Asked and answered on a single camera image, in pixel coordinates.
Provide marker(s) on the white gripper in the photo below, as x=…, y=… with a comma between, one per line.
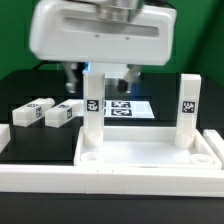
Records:
x=63, y=31

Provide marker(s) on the white desk top tray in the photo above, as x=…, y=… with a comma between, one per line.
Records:
x=145, y=147

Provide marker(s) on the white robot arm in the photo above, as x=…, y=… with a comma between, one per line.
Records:
x=114, y=10

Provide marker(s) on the white marker sheet with tags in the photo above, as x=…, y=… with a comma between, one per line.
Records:
x=120, y=109

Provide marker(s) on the white front fence bar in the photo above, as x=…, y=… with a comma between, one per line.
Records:
x=129, y=181

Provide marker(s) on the white fence bar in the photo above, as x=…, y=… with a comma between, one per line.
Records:
x=4, y=136
x=129, y=181
x=216, y=142

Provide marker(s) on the white left fence bar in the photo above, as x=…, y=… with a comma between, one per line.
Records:
x=4, y=136

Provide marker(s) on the white right fence bar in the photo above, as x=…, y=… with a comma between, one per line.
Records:
x=216, y=142

